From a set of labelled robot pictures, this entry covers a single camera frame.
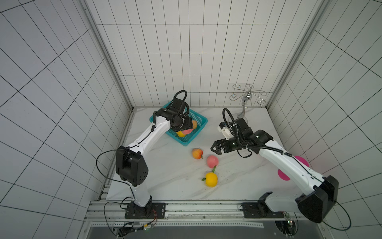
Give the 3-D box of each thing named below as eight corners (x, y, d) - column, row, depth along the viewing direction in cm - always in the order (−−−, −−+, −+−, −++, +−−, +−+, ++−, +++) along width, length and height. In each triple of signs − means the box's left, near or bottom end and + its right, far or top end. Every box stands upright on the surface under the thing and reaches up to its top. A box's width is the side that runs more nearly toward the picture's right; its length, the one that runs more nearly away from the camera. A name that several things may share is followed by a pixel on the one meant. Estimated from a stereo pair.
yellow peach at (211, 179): (205, 187, 82) (206, 184, 77) (205, 175, 86) (206, 172, 81) (216, 187, 82) (217, 184, 77) (215, 175, 86) (216, 172, 81)
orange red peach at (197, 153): (192, 159, 92) (192, 156, 89) (192, 151, 96) (192, 148, 93) (203, 159, 92) (203, 156, 89) (202, 151, 96) (202, 148, 93)
